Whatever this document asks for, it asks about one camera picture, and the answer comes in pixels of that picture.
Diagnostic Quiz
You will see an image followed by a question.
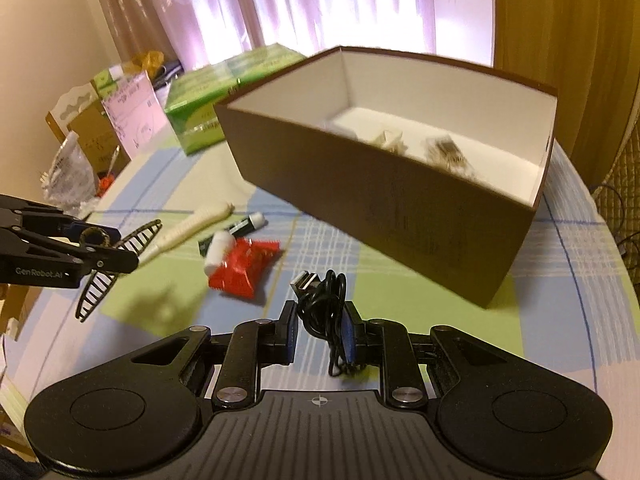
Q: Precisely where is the pink curtain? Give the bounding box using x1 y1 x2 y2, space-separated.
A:
87 0 496 68

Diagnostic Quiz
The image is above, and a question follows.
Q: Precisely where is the dark fleece clothing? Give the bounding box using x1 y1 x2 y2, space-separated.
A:
0 450 46 480

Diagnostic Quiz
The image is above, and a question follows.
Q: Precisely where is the red snack packet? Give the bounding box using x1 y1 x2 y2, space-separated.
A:
207 239 281 302

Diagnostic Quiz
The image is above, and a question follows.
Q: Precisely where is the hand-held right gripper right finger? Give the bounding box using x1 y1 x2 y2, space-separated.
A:
342 302 506 410

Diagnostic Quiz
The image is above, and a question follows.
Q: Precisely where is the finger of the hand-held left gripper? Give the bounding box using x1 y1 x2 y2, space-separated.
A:
0 230 139 273
0 195 121 247

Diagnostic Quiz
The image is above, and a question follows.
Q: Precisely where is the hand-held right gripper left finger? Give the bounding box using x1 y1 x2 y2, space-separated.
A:
131 302 300 413

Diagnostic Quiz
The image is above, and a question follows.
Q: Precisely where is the black cable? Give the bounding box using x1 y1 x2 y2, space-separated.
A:
290 269 366 378

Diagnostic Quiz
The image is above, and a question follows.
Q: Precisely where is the white scalloped rack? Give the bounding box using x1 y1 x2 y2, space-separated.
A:
49 85 99 122

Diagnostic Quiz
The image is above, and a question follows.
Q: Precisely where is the white toothbrush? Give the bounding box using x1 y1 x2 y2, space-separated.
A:
136 201 236 267

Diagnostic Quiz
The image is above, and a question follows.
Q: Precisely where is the brown cardboard box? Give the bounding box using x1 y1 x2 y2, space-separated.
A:
214 46 559 310

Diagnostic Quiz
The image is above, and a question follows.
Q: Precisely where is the pink printed carton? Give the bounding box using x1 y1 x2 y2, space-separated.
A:
102 72 168 158

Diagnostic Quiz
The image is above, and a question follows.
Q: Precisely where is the chair with quilted cover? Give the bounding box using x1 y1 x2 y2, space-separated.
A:
592 130 640 281

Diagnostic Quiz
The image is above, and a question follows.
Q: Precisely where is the dark green tube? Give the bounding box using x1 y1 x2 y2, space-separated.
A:
198 212 266 257

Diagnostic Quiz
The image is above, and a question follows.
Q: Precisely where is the leopard print hair clip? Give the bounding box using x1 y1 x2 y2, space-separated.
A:
75 219 163 322

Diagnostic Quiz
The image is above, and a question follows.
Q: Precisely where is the small white bottle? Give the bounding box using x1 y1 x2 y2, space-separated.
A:
204 232 236 277

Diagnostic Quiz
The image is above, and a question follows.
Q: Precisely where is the wooden door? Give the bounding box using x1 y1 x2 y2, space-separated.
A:
492 0 640 186

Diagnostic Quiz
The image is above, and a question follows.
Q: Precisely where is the plain cardboard box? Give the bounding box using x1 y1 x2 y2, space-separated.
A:
65 102 132 173

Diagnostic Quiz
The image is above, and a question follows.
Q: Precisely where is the green tissue pack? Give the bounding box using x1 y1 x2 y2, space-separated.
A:
164 42 306 157

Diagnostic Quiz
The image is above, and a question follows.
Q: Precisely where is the clear plastic bag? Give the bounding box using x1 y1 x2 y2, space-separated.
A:
42 132 98 216

